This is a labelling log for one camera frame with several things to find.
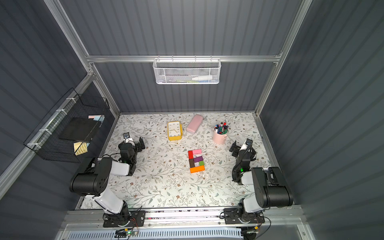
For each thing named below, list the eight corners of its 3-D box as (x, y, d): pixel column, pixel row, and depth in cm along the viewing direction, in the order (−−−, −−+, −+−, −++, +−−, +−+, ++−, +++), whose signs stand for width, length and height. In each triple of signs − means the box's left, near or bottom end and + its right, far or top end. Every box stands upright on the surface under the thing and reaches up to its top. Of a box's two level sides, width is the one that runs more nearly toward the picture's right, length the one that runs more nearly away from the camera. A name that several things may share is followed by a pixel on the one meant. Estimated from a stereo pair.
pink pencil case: (185, 131, 111) (185, 129, 109) (195, 115, 121) (195, 113, 119) (194, 134, 109) (194, 132, 107) (203, 118, 119) (203, 115, 117)
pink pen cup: (213, 144, 104) (215, 132, 93) (212, 135, 109) (214, 122, 99) (226, 144, 104) (229, 132, 93) (224, 135, 109) (227, 122, 99)
